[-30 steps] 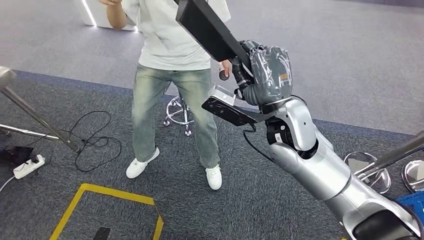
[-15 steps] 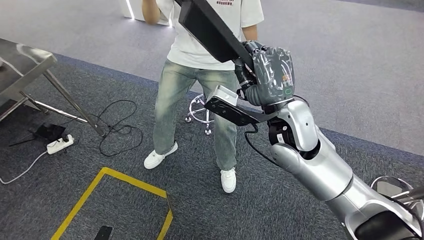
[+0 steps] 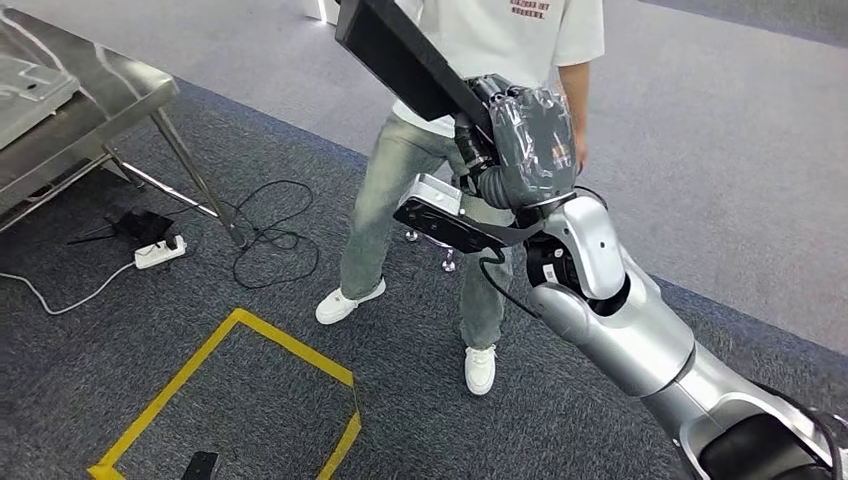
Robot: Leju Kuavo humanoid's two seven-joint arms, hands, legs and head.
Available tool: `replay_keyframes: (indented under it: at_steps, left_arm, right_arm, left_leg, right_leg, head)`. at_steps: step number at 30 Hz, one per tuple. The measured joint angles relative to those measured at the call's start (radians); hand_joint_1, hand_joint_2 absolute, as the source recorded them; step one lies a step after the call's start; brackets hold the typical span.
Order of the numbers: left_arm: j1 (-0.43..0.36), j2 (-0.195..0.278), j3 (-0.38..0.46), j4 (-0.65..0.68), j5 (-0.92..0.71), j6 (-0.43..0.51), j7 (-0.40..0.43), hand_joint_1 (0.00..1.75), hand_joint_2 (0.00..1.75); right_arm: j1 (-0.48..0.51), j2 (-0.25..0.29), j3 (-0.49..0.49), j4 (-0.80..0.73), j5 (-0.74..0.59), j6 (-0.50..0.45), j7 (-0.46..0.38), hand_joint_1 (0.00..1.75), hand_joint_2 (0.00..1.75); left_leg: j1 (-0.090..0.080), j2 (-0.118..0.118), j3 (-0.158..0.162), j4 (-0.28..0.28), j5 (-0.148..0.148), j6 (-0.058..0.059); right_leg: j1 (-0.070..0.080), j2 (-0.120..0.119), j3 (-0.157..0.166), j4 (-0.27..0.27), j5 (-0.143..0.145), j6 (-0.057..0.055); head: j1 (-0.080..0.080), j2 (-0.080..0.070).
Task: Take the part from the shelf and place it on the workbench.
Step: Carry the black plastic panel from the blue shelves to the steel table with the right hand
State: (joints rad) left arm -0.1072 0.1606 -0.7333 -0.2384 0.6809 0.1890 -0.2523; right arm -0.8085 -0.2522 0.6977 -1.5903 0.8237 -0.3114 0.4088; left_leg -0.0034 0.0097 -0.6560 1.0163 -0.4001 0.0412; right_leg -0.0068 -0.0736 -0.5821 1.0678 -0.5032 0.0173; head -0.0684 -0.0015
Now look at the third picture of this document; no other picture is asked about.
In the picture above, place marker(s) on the stainless steel workbench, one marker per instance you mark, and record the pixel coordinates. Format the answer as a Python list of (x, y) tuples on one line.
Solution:
[(119, 93)]

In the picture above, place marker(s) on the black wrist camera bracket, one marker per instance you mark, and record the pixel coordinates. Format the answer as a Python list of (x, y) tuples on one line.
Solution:
[(199, 466), (450, 228)]

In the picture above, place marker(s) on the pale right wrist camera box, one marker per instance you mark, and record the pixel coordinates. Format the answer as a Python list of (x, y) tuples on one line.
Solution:
[(430, 192)]

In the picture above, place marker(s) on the small chrome foot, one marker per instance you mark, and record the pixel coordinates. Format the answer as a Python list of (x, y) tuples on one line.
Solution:
[(449, 264), (412, 235)]

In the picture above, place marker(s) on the person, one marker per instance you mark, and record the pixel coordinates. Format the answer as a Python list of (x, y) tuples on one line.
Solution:
[(490, 26)]

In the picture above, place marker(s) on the white pillar base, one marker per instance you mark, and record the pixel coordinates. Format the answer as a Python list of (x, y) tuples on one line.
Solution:
[(324, 10)]

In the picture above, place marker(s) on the white power strip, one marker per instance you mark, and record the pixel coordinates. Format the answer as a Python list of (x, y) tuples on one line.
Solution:
[(156, 255)]

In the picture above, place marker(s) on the black right wrist camera bracket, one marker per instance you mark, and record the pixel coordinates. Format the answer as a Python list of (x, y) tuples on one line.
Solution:
[(450, 228)]

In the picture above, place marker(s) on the yellow floor tape square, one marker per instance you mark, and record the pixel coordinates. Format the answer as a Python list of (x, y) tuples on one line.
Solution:
[(295, 344)]

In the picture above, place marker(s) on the person's left hand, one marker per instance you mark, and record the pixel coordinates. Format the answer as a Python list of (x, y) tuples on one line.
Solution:
[(582, 149)]

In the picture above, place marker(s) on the person's left forearm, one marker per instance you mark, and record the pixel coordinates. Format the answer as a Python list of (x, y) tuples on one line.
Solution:
[(575, 99)]

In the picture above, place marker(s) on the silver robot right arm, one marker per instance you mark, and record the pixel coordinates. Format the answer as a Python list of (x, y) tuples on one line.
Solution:
[(629, 331)]

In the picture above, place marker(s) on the black plastic frame part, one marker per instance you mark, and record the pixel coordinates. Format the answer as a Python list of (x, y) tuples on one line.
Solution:
[(397, 60)]

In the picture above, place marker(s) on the black left wrist camera bracket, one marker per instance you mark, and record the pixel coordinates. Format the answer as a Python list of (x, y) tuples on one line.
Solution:
[(199, 466)]

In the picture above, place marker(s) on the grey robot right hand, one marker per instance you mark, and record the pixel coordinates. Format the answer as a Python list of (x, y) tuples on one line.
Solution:
[(536, 146)]

